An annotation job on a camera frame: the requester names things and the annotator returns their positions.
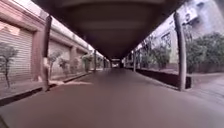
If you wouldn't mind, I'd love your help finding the dark low kerb wall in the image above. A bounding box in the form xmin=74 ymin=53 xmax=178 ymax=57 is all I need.
xmin=124 ymin=67 xmax=193 ymax=90

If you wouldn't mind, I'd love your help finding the reddish-brown paved walkway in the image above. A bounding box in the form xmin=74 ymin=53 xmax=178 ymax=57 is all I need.
xmin=0 ymin=67 xmax=224 ymax=128

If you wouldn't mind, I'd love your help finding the grey paved side ground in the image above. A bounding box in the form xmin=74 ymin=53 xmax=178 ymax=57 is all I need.
xmin=146 ymin=67 xmax=224 ymax=108

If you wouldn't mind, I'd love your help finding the row of small trees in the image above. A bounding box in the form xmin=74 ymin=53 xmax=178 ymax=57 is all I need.
xmin=0 ymin=41 xmax=95 ymax=89

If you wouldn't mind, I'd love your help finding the grey building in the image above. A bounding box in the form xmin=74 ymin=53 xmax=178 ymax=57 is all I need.
xmin=124 ymin=0 xmax=224 ymax=68

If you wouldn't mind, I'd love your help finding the dark walkway canopy roof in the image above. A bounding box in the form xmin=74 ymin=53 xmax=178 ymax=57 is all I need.
xmin=31 ymin=0 xmax=188 ymax=60

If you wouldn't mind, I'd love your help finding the dark low kerb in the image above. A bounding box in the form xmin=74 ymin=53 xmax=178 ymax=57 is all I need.
xmin=0 ymin=71 xmax=94 ymax=108

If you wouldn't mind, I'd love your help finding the paved side strip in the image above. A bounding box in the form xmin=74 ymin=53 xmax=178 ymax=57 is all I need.
xmin=0 ymin=70 xmax=93 ymax=100

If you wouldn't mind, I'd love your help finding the row of canopy posts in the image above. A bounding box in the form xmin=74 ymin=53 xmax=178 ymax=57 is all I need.
xmin=41 ymin=14 xmax=113 ymax=92
xmin=123 ymin=9 xmax=188 ymax=92

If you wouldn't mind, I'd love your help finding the row of green bushes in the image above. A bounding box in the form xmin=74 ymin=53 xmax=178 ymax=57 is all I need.
xmin=126 ymin=32 xmax=224 ymax=74

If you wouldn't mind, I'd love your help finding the building with roller shutters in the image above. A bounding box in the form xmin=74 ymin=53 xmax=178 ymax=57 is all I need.
xmin=0 ymin=0 xmax=105 ymax=84

